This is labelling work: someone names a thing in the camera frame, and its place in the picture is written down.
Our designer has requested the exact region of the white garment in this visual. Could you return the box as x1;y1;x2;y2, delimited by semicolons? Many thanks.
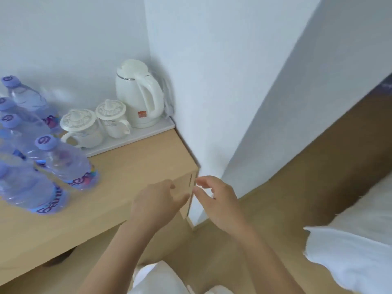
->
128;260;216;294

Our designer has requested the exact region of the person's left hand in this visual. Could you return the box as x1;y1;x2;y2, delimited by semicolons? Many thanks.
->
130;180;190;235

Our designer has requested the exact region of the white lidded mug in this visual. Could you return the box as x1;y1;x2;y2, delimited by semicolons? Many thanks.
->
60;109;105;149
95;99;132;139

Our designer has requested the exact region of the white electric kettle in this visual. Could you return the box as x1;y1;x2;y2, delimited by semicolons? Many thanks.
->
115;59;165;129

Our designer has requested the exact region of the person's left forearm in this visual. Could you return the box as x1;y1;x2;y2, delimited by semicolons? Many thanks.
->
78;223;154;294

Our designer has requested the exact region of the person's right hand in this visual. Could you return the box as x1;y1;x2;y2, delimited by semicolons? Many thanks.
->
193;176;249;235

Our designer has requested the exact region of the white tray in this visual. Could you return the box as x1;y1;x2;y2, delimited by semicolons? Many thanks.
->
58;116;176;158

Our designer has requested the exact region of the light wooden desk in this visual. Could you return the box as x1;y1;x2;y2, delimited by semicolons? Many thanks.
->
0;127;200;286

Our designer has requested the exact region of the purple cloth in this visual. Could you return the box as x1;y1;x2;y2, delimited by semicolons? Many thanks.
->
374;74;392;96

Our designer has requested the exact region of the person's right forearm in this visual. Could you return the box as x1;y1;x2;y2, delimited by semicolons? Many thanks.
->
228;225;307;294

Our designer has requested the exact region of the white duvet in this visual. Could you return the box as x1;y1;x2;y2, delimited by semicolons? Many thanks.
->
303;226;392;294

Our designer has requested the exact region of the clear purple-capped water bottle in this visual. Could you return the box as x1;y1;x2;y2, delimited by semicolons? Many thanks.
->
0;97;40;132
0;113;52;163
32;135;100;191
1;75;61;134
0;150;70;215

